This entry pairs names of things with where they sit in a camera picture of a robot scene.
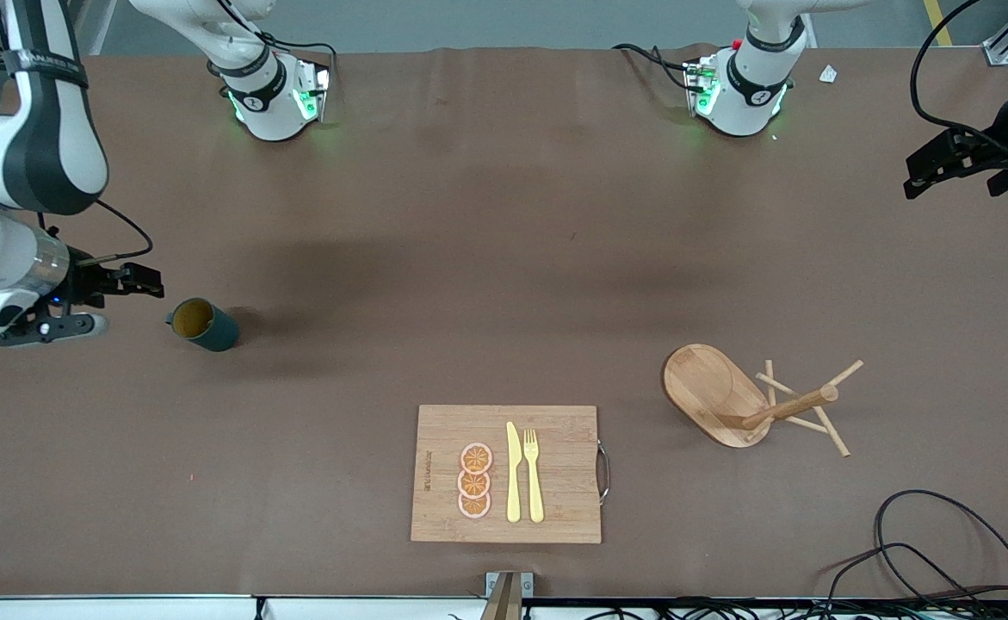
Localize white table edge rail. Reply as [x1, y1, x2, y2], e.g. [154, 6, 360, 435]
[0, 593, 1008, 620]

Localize yellow plastic knife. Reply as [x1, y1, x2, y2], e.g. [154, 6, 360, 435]
[506, 421, 523, 524]

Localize black right base cable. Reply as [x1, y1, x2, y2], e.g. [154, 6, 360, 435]
[218, 0, 339, 84]

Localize wooden mug tree stand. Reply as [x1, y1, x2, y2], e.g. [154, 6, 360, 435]
[663, 344, 863, 458]

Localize black left base cable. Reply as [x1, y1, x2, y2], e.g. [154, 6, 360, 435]
[612, 42, 696, 89]

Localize dark green cup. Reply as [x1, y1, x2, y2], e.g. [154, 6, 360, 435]
[165, 297, 241, 353]

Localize wooden cutting board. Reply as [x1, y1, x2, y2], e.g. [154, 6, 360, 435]
[410, 405, 611, 545]

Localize yellow plastic fork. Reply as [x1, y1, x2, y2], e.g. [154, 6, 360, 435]
[523, 429, 546, 524]

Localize black base cable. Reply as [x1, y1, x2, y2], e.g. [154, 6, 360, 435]
[218, 0, 339, 84]
[612, 42, 696, 89]

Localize black looped cable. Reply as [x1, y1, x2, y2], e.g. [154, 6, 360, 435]
[826, 542, 1008, 617]
[874, 489, 1008, 605]

